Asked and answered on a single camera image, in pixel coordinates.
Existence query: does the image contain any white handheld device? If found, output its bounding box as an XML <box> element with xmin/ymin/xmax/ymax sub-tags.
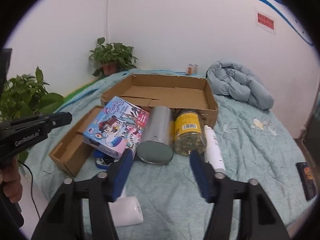
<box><xmin>109</xmin><ymin>196</ymin><xmax>144</xmax><ymax>227</ymax></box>

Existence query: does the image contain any blue stapler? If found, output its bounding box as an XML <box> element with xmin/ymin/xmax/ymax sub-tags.
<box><xmin>93</xmin><ymin>150</ymin><xmax>118</xmax><ymax>170</ymax></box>

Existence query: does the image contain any white spray bottle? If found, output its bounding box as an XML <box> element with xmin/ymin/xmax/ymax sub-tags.
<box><xmin>204</xmin><ymin>125</ymin><xmax>226</xmax><ymax>174</ymax></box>

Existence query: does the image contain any colourful cartoon game box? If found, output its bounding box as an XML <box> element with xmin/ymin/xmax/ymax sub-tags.
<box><xmin>83</xmin><ymin>96</ymin><xmax>149</xmax><ymax>159</ymax></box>

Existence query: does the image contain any yellow label glass jar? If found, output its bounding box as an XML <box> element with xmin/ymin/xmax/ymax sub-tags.
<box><xmin>174</xmin><ymin>109</ymin><xmax>207</xmax><ymax>157</ymax></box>

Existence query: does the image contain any silver metal tin can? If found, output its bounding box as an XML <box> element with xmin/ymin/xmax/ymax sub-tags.
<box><xmin>136</xmin><ymin>106</ymin><xmax>174</xmax><ymax>165</ymax></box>

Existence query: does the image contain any person's left hand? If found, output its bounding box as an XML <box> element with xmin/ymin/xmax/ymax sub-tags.
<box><xmin>1</xmin><ymin>157</ymin><xmax>23</xmax><ymax>204</ymax></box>

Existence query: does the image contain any large leaf green plant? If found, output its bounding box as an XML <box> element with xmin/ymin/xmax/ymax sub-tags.
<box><xmin>1</xmin><ymin>68</ymin><xmax>65</xmax><ymax>167</ymax></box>

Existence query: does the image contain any dark smartphone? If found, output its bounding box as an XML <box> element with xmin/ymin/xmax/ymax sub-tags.
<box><xmin>296</xmin><ymin>162</ymin><xmax>317</xmax><ymax>201</ymax></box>

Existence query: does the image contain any potted green plant red pot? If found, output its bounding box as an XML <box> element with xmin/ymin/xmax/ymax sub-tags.
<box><xmin>88</xmin><ymin>37</ymin><xmax>138</xmax><ymax>77</ymax></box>

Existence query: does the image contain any light blue folded jacket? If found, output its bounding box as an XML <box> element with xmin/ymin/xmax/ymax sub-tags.
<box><xmin>206</xmin><ymin>60</ymin><xmax>274</xmax><ymax>110</ymax></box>

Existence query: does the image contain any large shallow cardboard box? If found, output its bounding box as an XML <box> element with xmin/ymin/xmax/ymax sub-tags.
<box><xmin>100</xmin><ymin>74</ymin><xmax>218</xmax><ymax>127</ymax></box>

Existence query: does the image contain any black cable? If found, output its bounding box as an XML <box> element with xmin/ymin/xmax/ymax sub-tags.
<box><xmin>17</xmin><ymin>160</ymin><xmax>41</xmax><ymax>220</ymax></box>

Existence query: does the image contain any red wall notice sign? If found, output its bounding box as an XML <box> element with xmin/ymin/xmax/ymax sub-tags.
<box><xmin>255</xmin><ymin>8</ymin><xmax>276</xmax><ymax>35</ymax></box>

